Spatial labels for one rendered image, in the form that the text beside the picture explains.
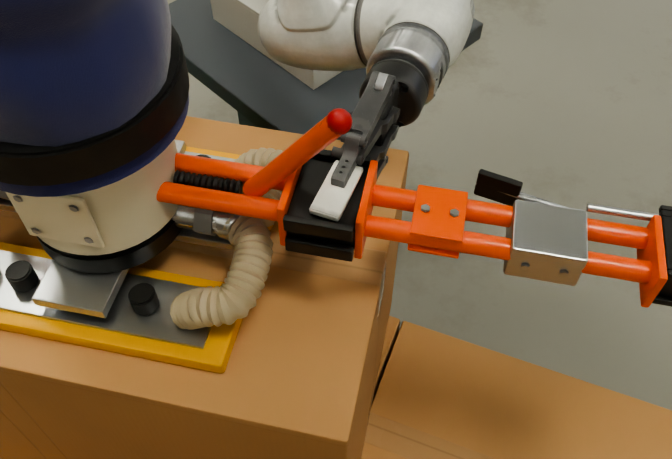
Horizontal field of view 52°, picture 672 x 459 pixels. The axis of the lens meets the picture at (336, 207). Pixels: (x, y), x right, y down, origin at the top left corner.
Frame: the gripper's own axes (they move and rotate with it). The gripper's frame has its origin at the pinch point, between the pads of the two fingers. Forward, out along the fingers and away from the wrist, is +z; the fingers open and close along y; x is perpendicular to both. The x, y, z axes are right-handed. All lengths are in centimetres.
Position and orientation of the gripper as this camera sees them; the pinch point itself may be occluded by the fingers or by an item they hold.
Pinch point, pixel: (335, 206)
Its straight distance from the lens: 69.4
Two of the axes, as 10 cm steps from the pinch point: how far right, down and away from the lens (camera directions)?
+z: -3.6, 7.2, -5.9
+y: 0.0, 6.4, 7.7
